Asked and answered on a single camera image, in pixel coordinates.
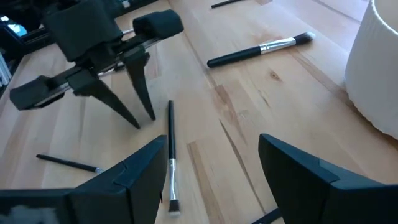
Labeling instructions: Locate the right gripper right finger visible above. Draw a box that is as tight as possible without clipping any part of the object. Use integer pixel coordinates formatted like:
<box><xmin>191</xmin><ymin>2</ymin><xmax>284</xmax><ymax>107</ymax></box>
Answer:
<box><xmin>257</xmin><ymin>133</ymin><xmax>398</xmax><ymax>224</ymax></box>

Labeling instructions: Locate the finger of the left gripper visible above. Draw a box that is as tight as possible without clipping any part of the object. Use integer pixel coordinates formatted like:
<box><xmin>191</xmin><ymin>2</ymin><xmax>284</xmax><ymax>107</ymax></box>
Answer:
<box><xmin>66</xmin><ymin>69</ymin><xmax>141</xmax><ymax>130</ymax></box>
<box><xmin>122</xmin><ymin>49</ymin><xmax>157</xmax><ymax>122</ymax></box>

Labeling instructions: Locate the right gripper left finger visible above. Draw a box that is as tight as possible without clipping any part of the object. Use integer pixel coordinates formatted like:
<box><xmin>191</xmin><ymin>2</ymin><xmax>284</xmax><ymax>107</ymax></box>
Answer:
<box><xmin>0</xmin><ymin>134</ymin><xmax>169</xmax><ymax>224</ymax></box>

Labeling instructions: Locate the thin black makeup brush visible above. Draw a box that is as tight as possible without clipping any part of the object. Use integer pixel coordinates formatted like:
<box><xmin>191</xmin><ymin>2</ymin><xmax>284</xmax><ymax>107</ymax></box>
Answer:
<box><xmin>251</xmin><ymin>207</ymin><xmax>282</xmax><ymax>224</ymax></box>

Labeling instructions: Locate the thin flat-tip makeup brush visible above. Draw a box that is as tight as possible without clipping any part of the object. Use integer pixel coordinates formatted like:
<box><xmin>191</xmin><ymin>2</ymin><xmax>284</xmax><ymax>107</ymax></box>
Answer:
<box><xmin>167</xmin><ymin>100</ymin><xmax>182</xmax><ymax>218</ymax></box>

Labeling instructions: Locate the thick-handled white-tipped makeup brush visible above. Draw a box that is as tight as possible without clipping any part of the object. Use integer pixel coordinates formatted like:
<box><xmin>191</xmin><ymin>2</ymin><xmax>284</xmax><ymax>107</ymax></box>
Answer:
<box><xmin>206</xmin><ymin>31</ymin><xmax>316</xmax><ymax>68</ymax></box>

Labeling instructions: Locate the fluffy powder brush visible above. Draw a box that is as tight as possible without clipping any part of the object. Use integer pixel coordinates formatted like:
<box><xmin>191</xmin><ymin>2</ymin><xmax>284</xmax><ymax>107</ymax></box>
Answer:
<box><xmin>211</xmin><ymin>0</ymin><xmax>244</xmax><ymax>9</ymax></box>

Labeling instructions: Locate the device with blue screen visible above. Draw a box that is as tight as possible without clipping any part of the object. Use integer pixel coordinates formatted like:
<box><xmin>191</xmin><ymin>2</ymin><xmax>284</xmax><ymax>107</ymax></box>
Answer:
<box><xmin>0</xmin><ymin>14</ymin><xmax>29</xmax><ymax>39</ymax></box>

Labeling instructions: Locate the long thin black liner brush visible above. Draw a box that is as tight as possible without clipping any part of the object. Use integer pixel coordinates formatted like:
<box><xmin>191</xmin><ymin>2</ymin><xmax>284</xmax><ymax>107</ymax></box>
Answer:
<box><xmin>35</xmin><ymin>153</ymin><xmax>104</xmax><ymax>175</ymax></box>

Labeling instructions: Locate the white ribbed round container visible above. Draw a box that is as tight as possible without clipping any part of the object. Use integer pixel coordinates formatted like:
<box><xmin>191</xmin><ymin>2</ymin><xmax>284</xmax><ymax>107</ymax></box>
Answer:
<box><xmin>344</xmin><ymin>0</ymin><xmax>398</xmax><ymax>141</ymax></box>

